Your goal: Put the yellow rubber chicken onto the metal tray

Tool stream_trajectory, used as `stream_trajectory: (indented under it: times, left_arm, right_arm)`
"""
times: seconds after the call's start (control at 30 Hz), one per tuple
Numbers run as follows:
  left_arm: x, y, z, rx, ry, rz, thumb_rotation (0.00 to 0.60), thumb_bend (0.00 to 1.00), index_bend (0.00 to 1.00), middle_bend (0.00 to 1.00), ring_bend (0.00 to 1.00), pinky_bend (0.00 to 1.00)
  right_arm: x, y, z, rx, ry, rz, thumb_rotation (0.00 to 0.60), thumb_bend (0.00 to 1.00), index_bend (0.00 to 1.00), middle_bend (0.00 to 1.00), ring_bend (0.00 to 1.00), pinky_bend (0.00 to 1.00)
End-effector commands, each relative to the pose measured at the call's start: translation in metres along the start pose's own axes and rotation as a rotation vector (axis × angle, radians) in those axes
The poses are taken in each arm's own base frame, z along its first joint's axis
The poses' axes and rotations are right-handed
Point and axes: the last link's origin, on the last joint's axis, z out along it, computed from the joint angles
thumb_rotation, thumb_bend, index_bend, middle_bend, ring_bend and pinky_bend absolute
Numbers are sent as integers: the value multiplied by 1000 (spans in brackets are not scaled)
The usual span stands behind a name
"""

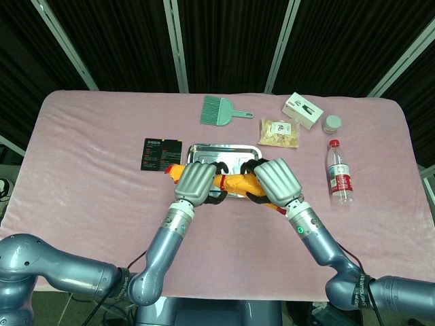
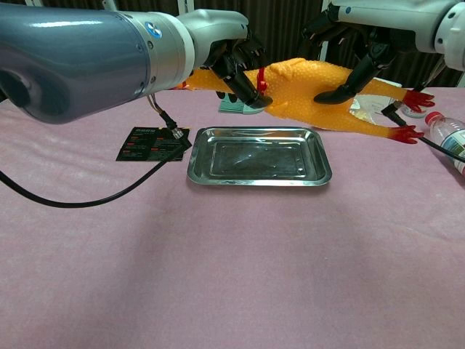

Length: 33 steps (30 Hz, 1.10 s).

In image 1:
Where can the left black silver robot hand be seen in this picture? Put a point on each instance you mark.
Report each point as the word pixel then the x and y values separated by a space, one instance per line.
pixel 195 181

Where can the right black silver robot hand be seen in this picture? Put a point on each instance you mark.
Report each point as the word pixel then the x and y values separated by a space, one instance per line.
pixel 278 181

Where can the yellow rubber chicken toy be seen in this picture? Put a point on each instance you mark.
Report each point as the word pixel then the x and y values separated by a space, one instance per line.
pixel 238 183

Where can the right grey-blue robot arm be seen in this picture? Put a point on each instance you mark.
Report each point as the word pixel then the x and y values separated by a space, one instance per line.
pixel 319 248

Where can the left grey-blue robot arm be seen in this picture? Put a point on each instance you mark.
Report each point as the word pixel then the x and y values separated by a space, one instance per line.
pixel 163 251

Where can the stainless steel rectangular tray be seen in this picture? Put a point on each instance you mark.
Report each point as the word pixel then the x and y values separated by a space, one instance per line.
pixel 217 154

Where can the black printed card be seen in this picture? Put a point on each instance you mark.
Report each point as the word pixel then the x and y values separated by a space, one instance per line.
pixel 161 154

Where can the clear bag of yellow snacks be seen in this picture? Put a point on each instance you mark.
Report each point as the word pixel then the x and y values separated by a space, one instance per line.
pixel 278 134

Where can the clear water bottle red label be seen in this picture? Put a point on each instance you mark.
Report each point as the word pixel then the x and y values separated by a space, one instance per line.
pixel 340 173

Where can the teal dustpan with brush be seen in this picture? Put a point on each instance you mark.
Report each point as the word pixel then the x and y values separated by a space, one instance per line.
pixel 219 113

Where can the white product box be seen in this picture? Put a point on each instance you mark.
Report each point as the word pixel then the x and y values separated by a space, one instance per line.
pixel 302 110

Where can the small white jar grey lid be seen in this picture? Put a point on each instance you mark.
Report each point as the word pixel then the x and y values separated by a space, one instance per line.
pixel 331 124

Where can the pink table cloth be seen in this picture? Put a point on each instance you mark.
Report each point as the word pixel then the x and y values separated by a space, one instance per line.
pixel 85 203

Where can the grey-blue robot torso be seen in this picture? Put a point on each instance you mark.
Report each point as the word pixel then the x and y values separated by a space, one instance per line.
pixel 210 314

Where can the black pleated curtain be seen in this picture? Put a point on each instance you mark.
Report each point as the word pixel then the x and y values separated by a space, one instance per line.
pixel 231 40

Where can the white black floor item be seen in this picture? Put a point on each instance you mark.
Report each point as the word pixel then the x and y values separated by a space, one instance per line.
pixel 5 188

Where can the grey aluminium partition post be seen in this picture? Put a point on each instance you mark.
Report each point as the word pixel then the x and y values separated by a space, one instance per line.
pixel 64 47
pixel 429 176
pixel 280 51
pixel 12 145
pixel 401 61
pixel 176 51

